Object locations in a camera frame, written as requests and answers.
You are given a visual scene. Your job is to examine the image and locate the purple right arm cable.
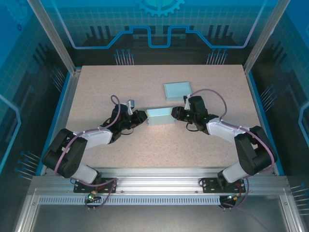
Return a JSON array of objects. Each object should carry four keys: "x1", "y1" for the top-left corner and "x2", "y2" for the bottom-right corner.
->
[{"x1": 187, "y1": 88, "x2": 278, "y2": 211}]

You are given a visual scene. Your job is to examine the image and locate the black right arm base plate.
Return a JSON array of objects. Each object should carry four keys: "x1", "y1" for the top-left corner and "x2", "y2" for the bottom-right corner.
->
[{"x1": 201, "y1": 176, "x2": 246, "y2": 194}]

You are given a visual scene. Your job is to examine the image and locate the blue table side strip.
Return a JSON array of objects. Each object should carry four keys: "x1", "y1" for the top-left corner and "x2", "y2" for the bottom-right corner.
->
[
  {"x1": 245, "y1": 71, "x2": 285, "y2": 176},
  {"x1": 35, "y1": 72, "x2": 74, "y2": 176}
]

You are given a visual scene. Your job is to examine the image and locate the light blue paper box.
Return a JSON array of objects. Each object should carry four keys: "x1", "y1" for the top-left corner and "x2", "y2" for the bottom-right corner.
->
[
  {"x1": 145, "y1": 107, "x2": 175, "y2": 127},
  {"x1": 163, "y1": 81, "x2": 193, "y2": 102}
]

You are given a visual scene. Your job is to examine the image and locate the slotted grey cable duct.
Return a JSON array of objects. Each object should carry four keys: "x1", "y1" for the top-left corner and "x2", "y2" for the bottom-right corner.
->
[{"x1": 38, "y1": 196, "x2": 222, "y2": 205}]

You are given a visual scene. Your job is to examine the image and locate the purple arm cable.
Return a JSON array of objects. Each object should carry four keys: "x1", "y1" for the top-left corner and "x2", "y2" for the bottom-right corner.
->
[
  {"x1": 187, "y1": 88, "x2": 278, "y2": 211},
  {"x1": 54, "y1": 94, "x2": 121, "y2": 211}
]

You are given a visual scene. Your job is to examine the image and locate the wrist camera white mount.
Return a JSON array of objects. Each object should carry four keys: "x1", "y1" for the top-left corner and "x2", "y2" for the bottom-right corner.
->
[
  {"x1": 126, "y1": 98, "x2": 136, "y2": 115},
  {"x1": 182, "y1": 94, "x2": 192, "y2": 111}
]

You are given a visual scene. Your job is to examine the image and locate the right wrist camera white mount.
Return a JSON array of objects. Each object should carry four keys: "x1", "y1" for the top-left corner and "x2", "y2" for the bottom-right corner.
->
[{"x1": 182, "y1": 94, "x2": 192, "y2": 111}]

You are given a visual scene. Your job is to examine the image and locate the grey metal bottom panel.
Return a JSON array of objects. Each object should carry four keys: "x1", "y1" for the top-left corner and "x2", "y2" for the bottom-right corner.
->
[{"x1": 30, "y1": 204, "x2": 290, "y2": 232}]

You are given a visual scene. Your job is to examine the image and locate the aluminium frame post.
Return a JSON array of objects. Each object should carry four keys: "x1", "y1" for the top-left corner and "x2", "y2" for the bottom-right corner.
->
[
  {"x1": 26, "y1": 0, "x2": 82, "y2": 76},
  {"x1": 243, "y1": 0, "x2": 292, "y2": 74}
]

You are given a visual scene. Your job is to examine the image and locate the aluminium side rail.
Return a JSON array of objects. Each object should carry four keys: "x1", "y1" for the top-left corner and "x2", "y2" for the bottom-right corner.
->
[{"x1": 44, "y1": 68, "x2": 83, "y2": 175}]

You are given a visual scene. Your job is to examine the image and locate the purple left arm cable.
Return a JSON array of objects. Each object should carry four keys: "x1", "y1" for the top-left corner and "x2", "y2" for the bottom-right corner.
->
[{"x1": 54, "y1": 94, "x2": 121, "y2": 211}]

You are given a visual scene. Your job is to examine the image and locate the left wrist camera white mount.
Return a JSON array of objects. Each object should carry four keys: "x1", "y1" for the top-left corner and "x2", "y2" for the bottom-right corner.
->
[{"x1": 126, "y1": 98, "x2": 136, "y2": 115}]

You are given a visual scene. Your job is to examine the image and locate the aluminium frame cross rail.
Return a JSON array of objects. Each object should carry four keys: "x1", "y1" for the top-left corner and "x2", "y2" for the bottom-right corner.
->
[{"x1": 28, "y1": 167, "x2": 290, "y2": 195}]

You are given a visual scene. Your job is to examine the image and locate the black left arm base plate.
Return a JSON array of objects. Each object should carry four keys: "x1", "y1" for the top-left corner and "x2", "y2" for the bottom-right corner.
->
[{"x1": 73, "y1": 177, "x2": 117, "y2": 194}]

